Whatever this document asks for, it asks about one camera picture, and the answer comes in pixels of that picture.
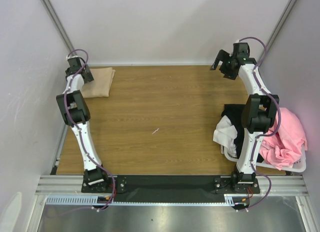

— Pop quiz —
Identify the beige t shirt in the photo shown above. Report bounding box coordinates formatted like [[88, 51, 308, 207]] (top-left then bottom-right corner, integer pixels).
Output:
[[81, 67, 116, 98]]

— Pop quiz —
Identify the white t shirt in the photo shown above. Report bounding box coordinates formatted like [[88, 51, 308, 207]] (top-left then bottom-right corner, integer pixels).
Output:
[[213, 115, 238, 158]]

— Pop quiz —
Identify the black t shirt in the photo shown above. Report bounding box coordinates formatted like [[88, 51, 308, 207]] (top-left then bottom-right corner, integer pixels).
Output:
[[221, 104, 245, 158]]

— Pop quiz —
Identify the pink t shirt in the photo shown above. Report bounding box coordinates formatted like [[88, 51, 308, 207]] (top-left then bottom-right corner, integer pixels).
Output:
[[259, 108, 308, 170]]

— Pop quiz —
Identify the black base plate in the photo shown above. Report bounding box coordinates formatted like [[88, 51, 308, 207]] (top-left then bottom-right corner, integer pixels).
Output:
[[81, 174, 263, 204]]

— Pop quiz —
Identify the slotted cable duct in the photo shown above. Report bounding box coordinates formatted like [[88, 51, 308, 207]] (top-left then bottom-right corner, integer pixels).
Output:
[[46, 194, 248, 206]]

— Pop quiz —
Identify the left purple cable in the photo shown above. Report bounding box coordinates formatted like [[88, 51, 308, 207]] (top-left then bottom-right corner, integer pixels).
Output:
[[46, 49, 117, 214]]

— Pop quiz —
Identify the right aluminium frame post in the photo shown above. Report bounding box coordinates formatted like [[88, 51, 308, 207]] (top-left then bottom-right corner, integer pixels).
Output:
[[266, 0, 298, 51]]

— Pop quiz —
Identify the purple cable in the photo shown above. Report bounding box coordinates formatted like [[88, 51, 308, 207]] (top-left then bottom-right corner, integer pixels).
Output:
[[46, 49, 117, 214], [234, 36, 283, 212]]

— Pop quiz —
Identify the aluminium frame post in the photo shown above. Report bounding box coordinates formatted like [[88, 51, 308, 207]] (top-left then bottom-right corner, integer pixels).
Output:
[[266, 0, 298, 51], [40, 0, 74, 52]]

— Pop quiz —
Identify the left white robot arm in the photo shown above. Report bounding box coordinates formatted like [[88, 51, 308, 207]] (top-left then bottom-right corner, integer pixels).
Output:
[[56, 56, 111, 192]]

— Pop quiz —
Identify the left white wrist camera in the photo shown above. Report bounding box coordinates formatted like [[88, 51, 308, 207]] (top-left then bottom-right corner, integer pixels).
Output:
[[66, 55, 78, 60]]

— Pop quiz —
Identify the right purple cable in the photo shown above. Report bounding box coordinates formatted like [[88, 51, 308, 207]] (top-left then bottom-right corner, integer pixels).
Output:
[[234, 36, 283, 212]]

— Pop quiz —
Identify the white laundry basket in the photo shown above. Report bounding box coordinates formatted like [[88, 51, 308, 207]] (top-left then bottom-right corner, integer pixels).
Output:
[[220, 146, 308, 174]]

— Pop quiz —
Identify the left aluminium frame post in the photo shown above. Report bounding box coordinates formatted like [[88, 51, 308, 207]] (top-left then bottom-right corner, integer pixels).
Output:
[[40, 0, 74, 52]]

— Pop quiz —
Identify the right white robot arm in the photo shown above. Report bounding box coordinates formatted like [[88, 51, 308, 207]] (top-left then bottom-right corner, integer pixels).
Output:
[[211, 42, 280, 194]]

